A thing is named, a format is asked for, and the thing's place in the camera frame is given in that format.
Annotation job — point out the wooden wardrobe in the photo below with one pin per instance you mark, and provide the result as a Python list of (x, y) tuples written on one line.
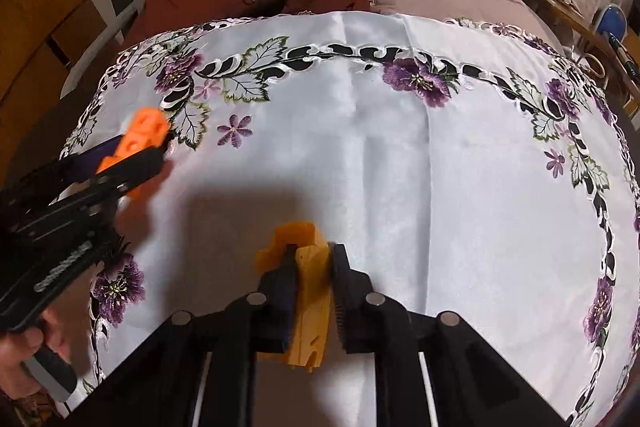
[(40, 7)]

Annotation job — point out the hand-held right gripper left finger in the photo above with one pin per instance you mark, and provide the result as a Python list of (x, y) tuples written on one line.
[(282, 297)]

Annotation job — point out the yellow-orange plastic block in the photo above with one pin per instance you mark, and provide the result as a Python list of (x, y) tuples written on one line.
[(310, 307)]

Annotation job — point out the person's left hand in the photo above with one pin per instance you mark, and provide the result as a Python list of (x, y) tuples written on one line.
[(15, 357)]

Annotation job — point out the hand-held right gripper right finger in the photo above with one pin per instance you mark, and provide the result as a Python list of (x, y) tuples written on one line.
[(345, 302)]

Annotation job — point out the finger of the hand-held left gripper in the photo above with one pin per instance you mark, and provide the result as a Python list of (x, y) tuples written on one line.
[(90, 159), (135, 172)]

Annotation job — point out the white plastic bar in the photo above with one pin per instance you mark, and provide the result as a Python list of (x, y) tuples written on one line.
[(122, 21)]

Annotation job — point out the wooden desk frame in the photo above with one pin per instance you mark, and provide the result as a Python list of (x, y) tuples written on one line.
[(565, 14)]

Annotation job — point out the orange plastic block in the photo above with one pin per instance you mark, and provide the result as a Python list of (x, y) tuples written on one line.
[(142, 132)]

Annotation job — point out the white embroidered floral tablecloth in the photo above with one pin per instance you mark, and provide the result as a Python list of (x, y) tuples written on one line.
[(400, 182)]

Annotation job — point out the black green handheld tool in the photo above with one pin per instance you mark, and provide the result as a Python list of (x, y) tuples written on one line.
[(622, 54)]

